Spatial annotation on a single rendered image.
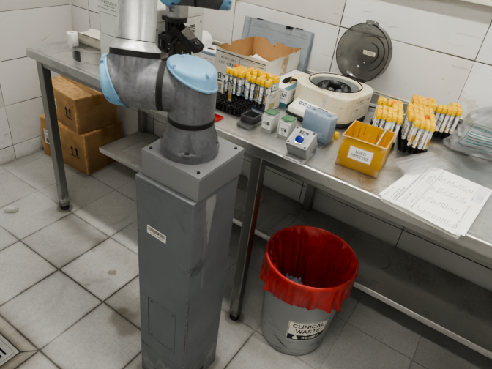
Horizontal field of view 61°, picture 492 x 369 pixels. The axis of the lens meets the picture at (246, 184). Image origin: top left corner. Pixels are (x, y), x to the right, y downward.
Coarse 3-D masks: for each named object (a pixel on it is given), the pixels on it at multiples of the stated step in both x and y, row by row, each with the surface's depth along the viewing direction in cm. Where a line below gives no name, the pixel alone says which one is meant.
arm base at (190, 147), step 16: (176, 128) 99; (192, 128) 98; (208, 128) 100; (160, 144) 104; (176, 144) 100; (192, 144) 100; (208, 144) 102; (176, 160) 102; (192, 160) 101; (208, 160) 104
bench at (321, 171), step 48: (48, 48) 181; (96, 48) 189; (48, 96) 191; (384, 96) 169; (144, 144) 243; (240, 144) 133; (336, 144) 137; (432, 144) 146; (240, 192) 214; (336, 192) 124; (240, 240) 156; (480, 240) 103; (240, 288) 168; (384, 288) 169; (432, 288) 172; (480, 288) 176; (480, 336) 155
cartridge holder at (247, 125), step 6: (246, 114) 142; (252, 114) 143; (258, 114) 142; (240, 120) 140; (246, 120) 139; (252, 120) 138; (258, 120) 141; (240, 126) 139; (246, 126) 138; (252, 126) 138
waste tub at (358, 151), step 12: (348, 132) 126; (360, 132) 131; (372, 132) 129; (348, 144) 121; (360, 144) 119; (372, 144) 117; (384, 144) 129; (348, 156) 123; (360, 156) 121; (372, 156) 119; (384, 156) 119; (360, 168) 123; (372, 168) 121
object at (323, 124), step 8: (312, 112) 132; (320, 112) 132; (304, 120) 135; (312, 120) 133; (320, 120) 131; (328, 120) 129; (336, 120) 131; (304, 128) 136; (312, 128) 134; (320, 128) 132; (328, 128) 130; (320, 136) 133; (328, 136) 132; (320, 144) 133; (328, 144) 135
